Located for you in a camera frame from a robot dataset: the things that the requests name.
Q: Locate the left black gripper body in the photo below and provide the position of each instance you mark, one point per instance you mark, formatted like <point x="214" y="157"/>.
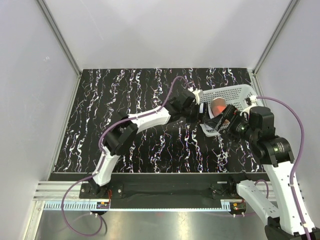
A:
<point x="192" y="112"/>

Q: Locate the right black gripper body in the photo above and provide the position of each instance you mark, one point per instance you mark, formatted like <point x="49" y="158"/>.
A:
<point x="237" y="125"/>

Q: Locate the orange brown towel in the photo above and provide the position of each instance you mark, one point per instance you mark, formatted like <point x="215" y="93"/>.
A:
<point x="217" y="106"/>

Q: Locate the white plastic basket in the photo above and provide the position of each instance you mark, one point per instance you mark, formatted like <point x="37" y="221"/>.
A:
<point x="234" y="95"/>

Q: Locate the white towel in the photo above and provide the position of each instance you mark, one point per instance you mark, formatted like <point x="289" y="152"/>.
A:
<point x="211" y="115"/>

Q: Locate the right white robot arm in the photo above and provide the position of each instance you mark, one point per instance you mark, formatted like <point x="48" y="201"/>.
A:
<point x="289" y="219"/>

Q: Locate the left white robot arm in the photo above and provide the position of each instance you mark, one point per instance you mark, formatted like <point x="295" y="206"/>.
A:
<point x="120" y="135"/>

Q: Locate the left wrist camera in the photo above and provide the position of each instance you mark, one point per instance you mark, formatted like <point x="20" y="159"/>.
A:
<point x="197" y="93"/>

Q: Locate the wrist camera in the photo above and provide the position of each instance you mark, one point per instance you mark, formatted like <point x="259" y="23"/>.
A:
<point x="197" y="93"/>
<point x="251" y="102"/>

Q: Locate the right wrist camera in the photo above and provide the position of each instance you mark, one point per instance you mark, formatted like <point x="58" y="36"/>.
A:
<point x="251" y="102"/>

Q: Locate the white cable duct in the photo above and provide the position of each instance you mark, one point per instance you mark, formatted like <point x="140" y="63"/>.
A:
<point x="215" y="206"/>

